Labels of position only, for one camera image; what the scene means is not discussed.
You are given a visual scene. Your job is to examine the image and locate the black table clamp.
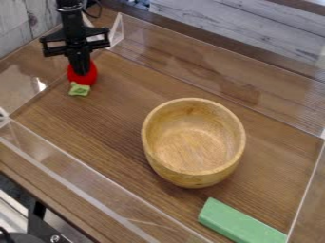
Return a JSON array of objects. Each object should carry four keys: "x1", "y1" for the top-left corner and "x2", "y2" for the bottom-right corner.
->
[{"x1": 0, "y1": 200, "x2": 73, "y2": 243}]

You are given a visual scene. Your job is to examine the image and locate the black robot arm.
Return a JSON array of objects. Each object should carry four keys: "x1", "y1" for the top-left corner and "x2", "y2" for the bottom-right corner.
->
[{"x1": 39, "y1": 0, "x2": 111, "y2": 76}]

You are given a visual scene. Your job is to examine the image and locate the wooden bowl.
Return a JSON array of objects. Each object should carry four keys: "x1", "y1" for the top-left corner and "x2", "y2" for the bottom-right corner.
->
[{"x1": 140, "y1": 98, "x2": 246, "y2": 188}]

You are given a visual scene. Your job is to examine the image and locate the clear acrylic corner bracket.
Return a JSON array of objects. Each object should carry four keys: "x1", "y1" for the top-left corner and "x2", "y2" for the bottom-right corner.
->
[{"x1": 80, "y1": 11, "x2": 126, "y2": 50}]

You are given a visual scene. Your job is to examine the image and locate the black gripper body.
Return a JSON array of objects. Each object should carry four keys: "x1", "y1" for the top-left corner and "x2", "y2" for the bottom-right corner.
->
[{"x1": 39, "y1": 27, "x2": 111, "y2": 57}]

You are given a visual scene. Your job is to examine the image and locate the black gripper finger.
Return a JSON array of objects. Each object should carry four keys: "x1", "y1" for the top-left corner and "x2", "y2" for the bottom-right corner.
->
[
  {"x1": 81, "y1": 47, "x2": 89, "y2": 76},
  {"x1": 68, "y1": 51, "x2": 83, "y2": 75}
]

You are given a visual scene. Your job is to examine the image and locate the clear acrylic tray wall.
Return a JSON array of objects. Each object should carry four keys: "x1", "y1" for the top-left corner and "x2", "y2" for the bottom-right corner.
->
[{"x1": 0, "y1": 14, "x2": 325, "y2": 243}]

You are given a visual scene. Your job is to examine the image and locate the red plush strawberry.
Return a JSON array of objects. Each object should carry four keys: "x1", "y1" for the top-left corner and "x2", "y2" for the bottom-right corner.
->
[{"x1": 67, "y1": 62, "x2": 97, "y2": 97}]

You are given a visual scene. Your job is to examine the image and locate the green rectangular block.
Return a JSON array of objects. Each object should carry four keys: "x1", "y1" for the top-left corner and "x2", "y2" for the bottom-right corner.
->
[{"x1": 198, "y1": 197, "x2": 287, "y2": 243}]

